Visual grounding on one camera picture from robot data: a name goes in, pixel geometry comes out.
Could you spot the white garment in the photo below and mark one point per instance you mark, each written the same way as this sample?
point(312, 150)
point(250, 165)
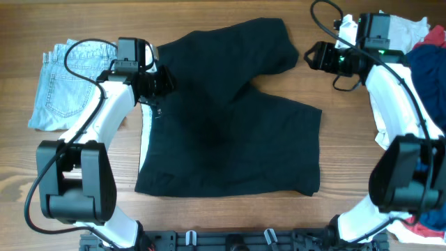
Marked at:
point(404, 31)

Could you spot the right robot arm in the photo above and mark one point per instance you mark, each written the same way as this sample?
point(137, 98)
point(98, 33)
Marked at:
point(408, 183)

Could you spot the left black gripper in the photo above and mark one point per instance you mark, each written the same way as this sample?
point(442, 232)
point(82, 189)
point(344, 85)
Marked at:
point(166, 82)

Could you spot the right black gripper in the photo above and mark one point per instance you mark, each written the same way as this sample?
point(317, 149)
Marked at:
point(316, 56)

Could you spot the folded light blue jeans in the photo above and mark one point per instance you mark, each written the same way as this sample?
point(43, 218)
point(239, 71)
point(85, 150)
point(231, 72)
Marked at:
point(61, 97)

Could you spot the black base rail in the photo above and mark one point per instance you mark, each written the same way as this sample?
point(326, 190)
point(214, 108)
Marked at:
point(267, 240)

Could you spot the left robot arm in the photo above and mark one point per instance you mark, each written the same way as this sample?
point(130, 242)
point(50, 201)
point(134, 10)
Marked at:
point(75, 188)

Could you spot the black shorts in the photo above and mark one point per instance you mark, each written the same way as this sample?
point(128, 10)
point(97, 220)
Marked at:
point(215, 134)

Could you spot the navy blue garment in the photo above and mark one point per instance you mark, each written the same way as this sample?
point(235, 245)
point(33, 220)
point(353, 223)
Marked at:
point(427, 64)

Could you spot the red garment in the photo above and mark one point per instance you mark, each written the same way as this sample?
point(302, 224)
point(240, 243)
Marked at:
point(432, 223)

